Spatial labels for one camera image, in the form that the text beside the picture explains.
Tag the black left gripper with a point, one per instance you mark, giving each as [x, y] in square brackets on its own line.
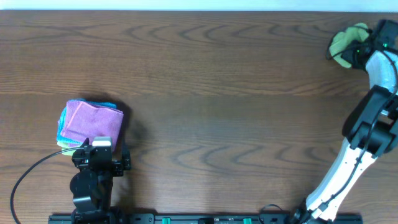
[116, 168]

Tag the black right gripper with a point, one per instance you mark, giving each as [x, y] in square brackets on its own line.
[349, 55]

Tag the green microfiber cloth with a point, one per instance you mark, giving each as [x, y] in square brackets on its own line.
[340, 42]

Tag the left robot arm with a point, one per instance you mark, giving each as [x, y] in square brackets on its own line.
[92, 185]

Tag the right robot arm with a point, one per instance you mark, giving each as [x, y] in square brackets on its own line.
[370, 130]

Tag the purple folded cloth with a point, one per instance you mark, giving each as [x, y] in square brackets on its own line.
[89, 121]

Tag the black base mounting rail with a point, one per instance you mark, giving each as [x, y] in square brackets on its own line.
[266, 218]

